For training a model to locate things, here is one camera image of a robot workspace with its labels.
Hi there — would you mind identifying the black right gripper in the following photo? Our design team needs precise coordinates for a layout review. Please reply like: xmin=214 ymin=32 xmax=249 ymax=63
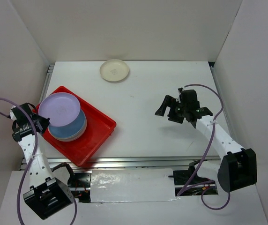
xmin=155 ymin=95 xmax=188 ymax=124

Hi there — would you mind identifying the purple plate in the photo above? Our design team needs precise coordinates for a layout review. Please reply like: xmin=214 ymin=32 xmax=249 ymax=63
xmin=38 ymin=92 xmax=81 ymax=127

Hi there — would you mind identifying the orange plate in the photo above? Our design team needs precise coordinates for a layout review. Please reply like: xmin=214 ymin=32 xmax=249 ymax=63
xmin=53 ymin=132 xmax=85 ymax=142

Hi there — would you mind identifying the blue plate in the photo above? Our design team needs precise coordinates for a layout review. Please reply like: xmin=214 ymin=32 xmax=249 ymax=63
xmin=48 ymin=110 xmax=87 ymax=139

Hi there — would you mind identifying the cream plate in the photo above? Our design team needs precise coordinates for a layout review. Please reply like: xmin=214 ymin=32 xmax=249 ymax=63
xmin=99 ymin=59 xmax=130 ymax=82

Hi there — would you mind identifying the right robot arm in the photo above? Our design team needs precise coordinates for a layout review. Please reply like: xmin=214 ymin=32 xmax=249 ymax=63
xmin=155 ymin=88 xmax=257 ymax=193

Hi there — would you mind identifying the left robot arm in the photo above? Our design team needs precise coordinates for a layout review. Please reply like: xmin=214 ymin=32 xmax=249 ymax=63
xmin=10 ymin=103 xmax=77 ymax=220

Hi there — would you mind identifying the red plastic bin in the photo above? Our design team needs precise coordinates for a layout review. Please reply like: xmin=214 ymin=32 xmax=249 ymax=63
xmin=43 ymin=86 xmax=116 ymax=166

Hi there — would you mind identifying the white foil-edged panel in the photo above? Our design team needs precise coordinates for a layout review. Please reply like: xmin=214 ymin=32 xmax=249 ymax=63
xmin=90 ymin=168 xmax=176 ymax=203

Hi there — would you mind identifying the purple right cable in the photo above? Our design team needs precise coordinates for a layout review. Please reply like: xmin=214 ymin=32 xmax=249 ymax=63
xmin=177 ymin=83 xmax=231 ymax=211

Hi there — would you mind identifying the aluminium front rail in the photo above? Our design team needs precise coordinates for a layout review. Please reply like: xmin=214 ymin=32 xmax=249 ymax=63
xmin=19 ymin=156 xmax=221 ymax=171

